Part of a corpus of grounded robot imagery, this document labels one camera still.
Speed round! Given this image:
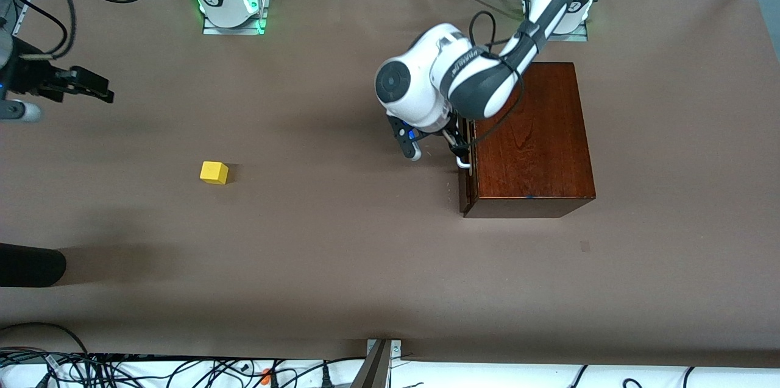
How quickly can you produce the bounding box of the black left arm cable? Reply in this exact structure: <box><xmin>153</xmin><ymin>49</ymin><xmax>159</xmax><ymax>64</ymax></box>
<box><xmin>468</xmin><ymin>10</ymin><xmax>528</xmax><ymax>148</ymax></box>

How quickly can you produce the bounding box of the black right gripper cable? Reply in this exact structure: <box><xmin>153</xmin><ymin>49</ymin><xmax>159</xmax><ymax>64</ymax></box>
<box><xmin>0</xmin><ymin>0</ymin><xmax>77</xmax><ymax>61</ymax></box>

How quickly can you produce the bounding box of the yellow block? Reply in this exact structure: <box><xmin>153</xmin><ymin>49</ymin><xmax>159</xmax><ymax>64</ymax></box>
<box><xmin>200</xmin><ymin>161</ymin><xmax>229</xmax><ymax>185</ymax></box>

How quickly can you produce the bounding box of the aluminium side rail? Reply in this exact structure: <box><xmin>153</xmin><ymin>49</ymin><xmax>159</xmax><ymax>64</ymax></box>
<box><xmin>12</xmin><ymin>0</ymin><xmax>40</xmax><ymax>41</ymax></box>

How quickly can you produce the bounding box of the dark brown wooden cabinet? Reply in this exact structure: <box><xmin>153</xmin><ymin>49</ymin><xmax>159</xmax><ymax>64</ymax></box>
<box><xmin>463</xmin><ymin>62</ymin><xmax>597</xmax><ymax>219</ymax></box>

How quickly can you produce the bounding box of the light wooden drawer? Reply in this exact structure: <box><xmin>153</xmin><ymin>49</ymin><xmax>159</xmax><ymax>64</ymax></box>
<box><xmin>454</xmin><ymin>117</ymin><xmax>480</xmax><ymax>218</ymax></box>

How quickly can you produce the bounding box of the brown table cover sheet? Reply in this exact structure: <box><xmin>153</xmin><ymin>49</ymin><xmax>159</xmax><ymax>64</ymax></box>
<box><xmin>0</xmin><ymin>0</ymin><xmax>780</xmax><ymax>369</ymax></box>

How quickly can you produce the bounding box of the black ribbed cylinder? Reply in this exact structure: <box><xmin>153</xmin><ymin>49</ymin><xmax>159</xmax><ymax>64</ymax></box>
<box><xmin>0</xmin><ymin>243</ymin><xmax>66</xmax><ymax>287</ymax></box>

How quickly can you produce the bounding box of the black floor cable loop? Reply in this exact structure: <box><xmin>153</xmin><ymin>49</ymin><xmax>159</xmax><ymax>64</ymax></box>
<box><xmin>0</xmin><ymin>322</ymin><xmax>92</xmax><ymax>370</ymax></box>

